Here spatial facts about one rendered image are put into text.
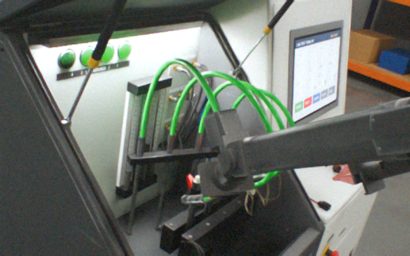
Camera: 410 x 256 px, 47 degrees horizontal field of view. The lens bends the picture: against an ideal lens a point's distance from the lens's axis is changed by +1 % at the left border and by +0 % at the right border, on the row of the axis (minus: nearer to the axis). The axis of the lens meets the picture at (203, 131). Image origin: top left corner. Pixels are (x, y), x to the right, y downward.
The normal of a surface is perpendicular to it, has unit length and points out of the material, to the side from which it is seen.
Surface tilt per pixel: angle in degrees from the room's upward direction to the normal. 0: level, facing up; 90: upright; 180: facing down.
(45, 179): 90
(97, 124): 90
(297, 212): 90
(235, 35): 90
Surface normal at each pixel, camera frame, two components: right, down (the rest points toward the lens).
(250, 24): -0.58, 0.25
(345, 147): -0.90, 0.20
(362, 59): -0.75, 0.16
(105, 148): 0.79, 0.38
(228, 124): 0.31, -0.40
